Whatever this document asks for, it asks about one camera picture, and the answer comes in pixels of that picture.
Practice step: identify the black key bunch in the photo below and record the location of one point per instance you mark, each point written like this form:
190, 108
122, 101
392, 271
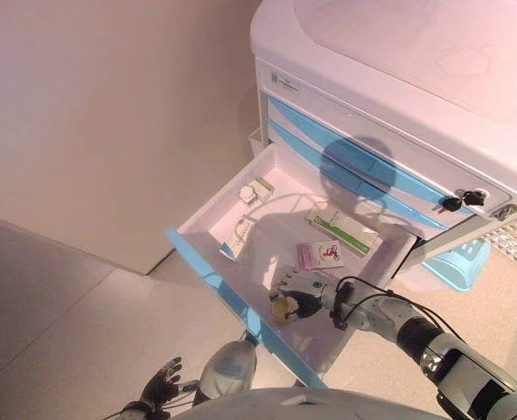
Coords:
463, 201

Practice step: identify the blue white medicine box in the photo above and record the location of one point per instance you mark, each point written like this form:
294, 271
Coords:
238, 238

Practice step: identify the metal side lock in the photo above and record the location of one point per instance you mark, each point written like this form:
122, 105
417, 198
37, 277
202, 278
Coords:
504, 212

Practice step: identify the robot right arm silver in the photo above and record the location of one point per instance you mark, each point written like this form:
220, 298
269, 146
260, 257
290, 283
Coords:
415, 332

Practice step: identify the light blue waste bin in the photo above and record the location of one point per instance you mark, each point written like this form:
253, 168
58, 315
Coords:
455, 267

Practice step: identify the pink medicine box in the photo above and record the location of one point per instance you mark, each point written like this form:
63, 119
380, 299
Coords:
319, 255

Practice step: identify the yellow pill bottle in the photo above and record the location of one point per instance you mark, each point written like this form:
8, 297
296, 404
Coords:
282, 308

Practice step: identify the white mesh side basket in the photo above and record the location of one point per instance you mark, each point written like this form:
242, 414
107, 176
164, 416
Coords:
507, 242

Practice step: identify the robot left leg grey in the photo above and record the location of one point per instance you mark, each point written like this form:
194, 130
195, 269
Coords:
229, 369

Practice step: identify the small white side bin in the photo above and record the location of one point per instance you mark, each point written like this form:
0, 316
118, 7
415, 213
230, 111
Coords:
256, 144

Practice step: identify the robot right hand black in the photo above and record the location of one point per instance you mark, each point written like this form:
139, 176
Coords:
306, 284

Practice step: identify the robot left arm silver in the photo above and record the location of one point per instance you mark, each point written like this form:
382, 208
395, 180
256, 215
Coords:
133, 411

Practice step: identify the small green white box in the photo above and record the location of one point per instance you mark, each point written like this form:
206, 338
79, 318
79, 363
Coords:
263, 189

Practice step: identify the white lockable drawer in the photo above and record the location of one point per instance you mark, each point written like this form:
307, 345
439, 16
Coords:
372, 127

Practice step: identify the drawer with blue front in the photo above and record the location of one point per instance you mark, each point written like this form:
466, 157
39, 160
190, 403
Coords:
293, 140
249, 297
372, 153

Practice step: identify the white round jar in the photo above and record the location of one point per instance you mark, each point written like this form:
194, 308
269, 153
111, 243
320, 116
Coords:
246, 193

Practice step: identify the white medical cart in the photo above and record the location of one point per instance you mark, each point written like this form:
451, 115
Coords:
415, 65

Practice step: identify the robot left hand black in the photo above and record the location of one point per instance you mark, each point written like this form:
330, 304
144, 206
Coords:
159, 389

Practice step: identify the long green white box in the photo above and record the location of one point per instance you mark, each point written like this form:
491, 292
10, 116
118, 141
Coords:
350, 232

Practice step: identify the robot grey torso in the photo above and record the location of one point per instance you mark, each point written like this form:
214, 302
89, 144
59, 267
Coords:
310, 404

